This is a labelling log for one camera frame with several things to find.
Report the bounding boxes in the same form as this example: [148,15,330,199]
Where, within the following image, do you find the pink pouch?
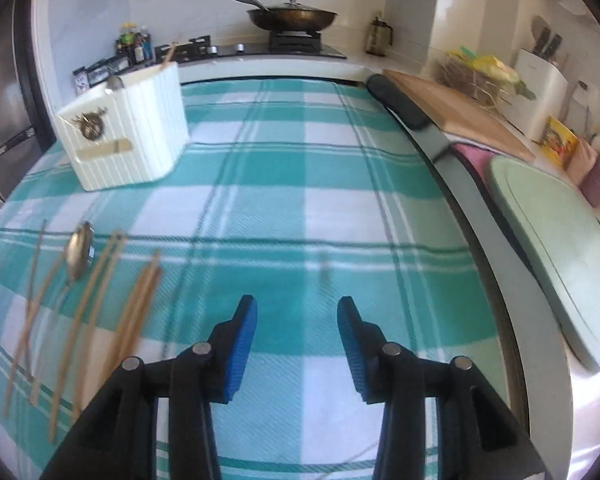
[567,138,599,187]

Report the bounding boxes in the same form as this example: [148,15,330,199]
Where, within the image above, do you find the glass wok lid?
[252,0,334,17]

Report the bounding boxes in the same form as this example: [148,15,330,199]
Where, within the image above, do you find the teal checked tablecloth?
[0,77,528,480]

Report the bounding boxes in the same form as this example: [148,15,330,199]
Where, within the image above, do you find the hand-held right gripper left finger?
[40,294,259,480]

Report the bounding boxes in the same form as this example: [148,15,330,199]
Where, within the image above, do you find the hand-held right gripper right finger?
[336,296,548,480]

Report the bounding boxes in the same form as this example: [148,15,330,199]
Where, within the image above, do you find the seasoning bottles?
[114,22,154,66]

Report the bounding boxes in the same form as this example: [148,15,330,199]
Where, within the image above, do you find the white ribbed utensil holder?
[56,62,191,192]

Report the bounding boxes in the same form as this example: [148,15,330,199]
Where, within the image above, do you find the yellow printed packet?
[539,115,579,169]

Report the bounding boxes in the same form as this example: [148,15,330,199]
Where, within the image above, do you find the glass french press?
[365,10,395,59]

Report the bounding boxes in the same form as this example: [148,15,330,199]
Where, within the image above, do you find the wire dish rack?
[436,47,537,107]

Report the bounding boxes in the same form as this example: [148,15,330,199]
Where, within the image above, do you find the pink cloth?
[450,142,497,172]

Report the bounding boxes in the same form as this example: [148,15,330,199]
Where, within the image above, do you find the wooden cutting board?
[382,69,537,164]

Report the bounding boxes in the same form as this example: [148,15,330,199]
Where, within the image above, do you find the black-handled knives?
[531,16,564,59]

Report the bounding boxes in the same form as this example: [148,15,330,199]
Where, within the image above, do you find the black oblong pad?
[365,74,431,131]

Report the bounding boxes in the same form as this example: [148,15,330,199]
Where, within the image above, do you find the dark wok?
[221,0,339,34]

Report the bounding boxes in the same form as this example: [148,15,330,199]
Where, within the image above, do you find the yellow cloth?
[472,54,522,87]

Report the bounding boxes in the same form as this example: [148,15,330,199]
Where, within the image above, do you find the black seasoning boxes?
[72,56,132,94]

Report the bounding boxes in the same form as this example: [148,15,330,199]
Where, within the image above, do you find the white knife block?
[509,47,569,144]

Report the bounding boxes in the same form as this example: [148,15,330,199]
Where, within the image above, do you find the pale green cutting board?
[487,155,600,374]

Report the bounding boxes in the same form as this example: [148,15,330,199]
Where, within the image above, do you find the steel refrigerator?
[0,0,47,198]

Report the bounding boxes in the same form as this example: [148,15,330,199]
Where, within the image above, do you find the black gas stove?
[172,30,349,62]

